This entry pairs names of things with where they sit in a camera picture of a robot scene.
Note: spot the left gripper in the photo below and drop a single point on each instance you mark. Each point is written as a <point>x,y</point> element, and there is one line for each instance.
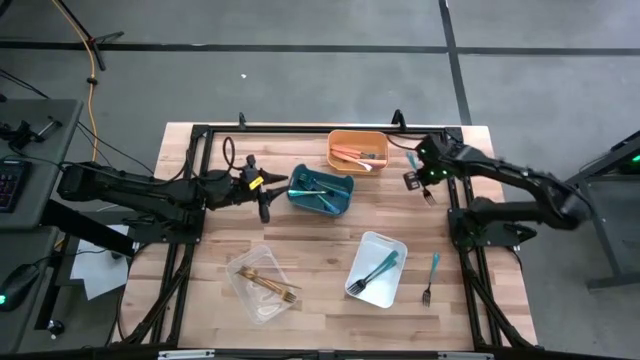
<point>230,187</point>

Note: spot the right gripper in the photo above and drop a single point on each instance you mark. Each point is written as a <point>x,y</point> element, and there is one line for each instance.
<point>442,160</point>

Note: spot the teal plastic bin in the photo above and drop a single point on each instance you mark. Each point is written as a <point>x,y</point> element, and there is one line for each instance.
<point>296,199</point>

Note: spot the pale teal metallic utensil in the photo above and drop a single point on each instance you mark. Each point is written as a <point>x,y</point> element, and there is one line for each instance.
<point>305,192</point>

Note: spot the teal iridescent fork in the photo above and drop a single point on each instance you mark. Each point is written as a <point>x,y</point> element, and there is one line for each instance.
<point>330,189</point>

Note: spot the blue metallic utensil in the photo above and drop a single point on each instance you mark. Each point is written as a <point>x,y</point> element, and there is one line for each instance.
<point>330,205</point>

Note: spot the thin gold utensil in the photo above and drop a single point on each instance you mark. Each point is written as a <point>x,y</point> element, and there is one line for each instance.
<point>295,286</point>

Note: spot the clear plastic bin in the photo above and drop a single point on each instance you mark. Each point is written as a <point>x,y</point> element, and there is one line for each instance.
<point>260,312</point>

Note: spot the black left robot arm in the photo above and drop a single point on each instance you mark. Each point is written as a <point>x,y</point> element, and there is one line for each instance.
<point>125,190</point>

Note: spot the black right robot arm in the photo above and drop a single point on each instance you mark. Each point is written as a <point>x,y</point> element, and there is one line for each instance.
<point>525,185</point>

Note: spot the black clamp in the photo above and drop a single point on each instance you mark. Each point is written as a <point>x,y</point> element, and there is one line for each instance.
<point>242,120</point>
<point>398,119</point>

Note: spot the orange plastic bin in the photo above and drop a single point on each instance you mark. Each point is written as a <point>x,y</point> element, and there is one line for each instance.
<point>360,139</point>

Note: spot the white plastic bin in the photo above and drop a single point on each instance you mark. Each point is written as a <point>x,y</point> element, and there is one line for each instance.
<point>382,295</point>

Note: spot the black desk leg bar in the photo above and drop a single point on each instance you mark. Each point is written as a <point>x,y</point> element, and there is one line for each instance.
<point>85,227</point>

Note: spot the dark metal stand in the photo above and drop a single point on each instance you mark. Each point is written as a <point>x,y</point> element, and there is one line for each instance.
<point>620,152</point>

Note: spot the black tripod stand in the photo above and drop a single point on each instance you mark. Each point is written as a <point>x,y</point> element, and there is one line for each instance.
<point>107,36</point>

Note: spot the grey desk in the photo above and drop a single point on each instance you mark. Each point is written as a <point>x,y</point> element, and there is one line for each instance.
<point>50,150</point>
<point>20,240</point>

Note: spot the black clamp device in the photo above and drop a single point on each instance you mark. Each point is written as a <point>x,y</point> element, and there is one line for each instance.
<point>22,132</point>

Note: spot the black caster wheel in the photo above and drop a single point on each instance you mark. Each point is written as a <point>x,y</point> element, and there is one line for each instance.
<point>56,328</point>

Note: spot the black backlit keyboard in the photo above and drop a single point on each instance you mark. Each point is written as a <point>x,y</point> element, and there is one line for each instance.
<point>10,185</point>

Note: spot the black computer mouse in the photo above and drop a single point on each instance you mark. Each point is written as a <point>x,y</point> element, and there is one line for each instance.
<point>17,285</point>

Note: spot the black aluminium table frame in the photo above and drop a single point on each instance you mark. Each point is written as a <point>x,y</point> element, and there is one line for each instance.
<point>300,129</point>

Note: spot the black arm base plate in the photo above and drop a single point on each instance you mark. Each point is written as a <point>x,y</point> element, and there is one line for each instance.
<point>505,239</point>
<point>142,235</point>

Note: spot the silver metal bracket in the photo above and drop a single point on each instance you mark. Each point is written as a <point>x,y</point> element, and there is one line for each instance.
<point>465,356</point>
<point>185,355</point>

